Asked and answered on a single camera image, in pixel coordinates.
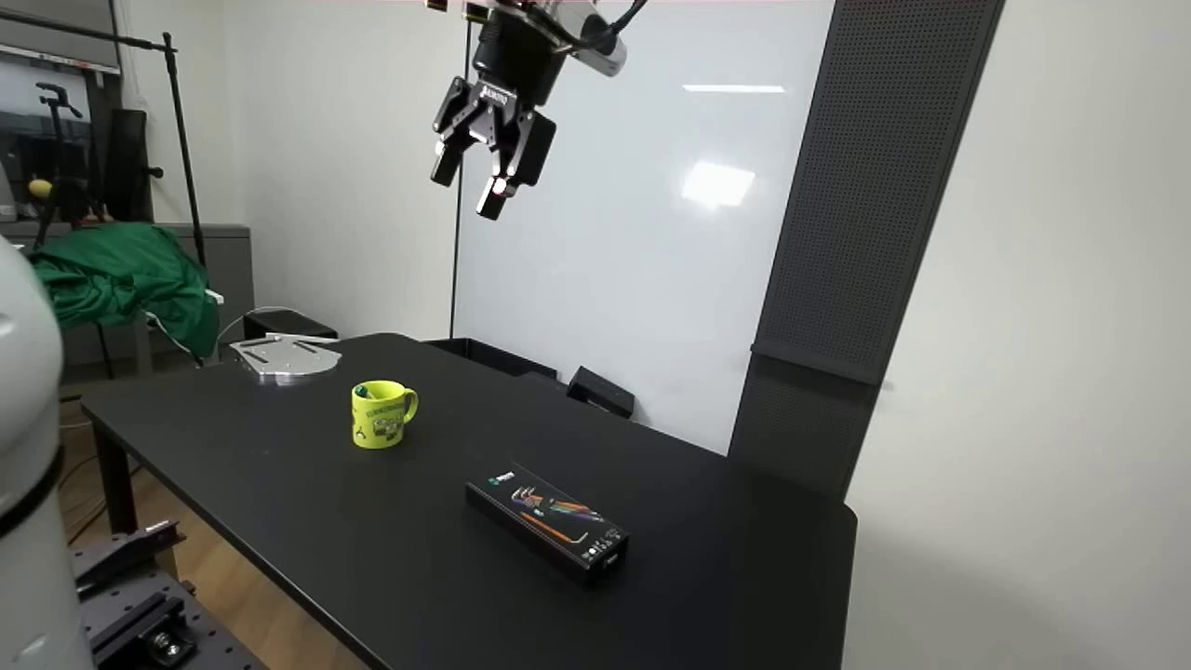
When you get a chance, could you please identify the glass whiteboard panel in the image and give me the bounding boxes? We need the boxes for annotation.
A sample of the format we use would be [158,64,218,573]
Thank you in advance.
[454,0,833,450]

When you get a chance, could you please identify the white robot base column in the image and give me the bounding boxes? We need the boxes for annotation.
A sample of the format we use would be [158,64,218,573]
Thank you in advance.
[0,239,94,670]

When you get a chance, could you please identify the black block on table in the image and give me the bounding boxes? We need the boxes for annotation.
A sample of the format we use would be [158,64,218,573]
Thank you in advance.
[564,367,636,415]

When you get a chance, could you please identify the green cloth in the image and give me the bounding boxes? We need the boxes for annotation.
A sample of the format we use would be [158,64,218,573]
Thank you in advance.
[30,222,218,360]

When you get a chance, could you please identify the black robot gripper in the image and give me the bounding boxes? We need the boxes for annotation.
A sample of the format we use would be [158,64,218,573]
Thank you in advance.
[432,12,563,221]

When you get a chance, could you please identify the white paper stack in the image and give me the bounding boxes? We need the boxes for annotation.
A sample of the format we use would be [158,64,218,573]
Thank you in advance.
[235,337,338,387]

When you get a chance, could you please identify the black stand frame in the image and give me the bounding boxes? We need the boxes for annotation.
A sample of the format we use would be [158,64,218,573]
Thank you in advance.
[0,0,212,273]

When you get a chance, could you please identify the black metal base plate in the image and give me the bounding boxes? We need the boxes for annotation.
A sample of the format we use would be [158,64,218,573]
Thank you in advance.
[71,520,264,670]

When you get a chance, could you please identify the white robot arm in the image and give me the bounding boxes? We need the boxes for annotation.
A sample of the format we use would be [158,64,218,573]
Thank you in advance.
[432,0,647,221]

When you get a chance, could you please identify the yellow green cartoon mug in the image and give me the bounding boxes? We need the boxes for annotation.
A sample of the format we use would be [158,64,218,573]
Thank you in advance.
[351,378,419,450]

